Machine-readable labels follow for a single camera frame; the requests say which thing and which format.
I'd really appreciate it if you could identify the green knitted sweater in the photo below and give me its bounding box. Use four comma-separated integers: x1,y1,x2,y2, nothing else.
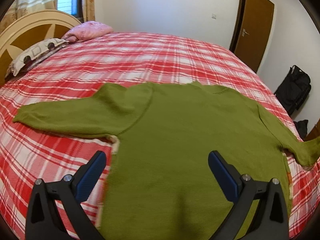
14,82,319,239

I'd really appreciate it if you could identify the red white plaid bedspread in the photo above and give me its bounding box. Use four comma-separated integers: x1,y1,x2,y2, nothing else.
1,33,319,239

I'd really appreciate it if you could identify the brown wooden furniture corner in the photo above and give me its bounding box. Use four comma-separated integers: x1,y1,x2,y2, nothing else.
304,119,320,141

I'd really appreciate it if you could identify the black bag on floor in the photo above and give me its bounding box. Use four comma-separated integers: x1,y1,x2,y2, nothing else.
294,119,309,139

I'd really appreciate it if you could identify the black folded stroller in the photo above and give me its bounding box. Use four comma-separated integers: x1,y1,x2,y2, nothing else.
274,65,311,116

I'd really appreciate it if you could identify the white brown patterned pillow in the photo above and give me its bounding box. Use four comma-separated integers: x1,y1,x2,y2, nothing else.
5,38,69,78

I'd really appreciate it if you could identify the cream wooden headboard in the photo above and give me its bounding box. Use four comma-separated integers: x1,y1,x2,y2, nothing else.
1,9,81,85

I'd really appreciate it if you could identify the pink pillow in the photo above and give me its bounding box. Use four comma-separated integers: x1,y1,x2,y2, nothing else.
62,21,113,43

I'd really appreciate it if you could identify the brown wooden door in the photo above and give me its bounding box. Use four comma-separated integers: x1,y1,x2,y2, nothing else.
229,0,274,73

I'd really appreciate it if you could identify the left beige curtain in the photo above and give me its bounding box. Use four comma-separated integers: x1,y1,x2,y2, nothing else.
1,0,57,33

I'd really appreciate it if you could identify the beige curtain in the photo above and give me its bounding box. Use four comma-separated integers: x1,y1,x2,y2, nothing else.
1,0,57,33
81,0,95,22

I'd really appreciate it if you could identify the right beige curtain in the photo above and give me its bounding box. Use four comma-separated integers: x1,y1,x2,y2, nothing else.
81,0,95,22

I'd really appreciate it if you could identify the silver door handle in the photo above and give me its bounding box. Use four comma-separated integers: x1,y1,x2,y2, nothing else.
242,29,249,37

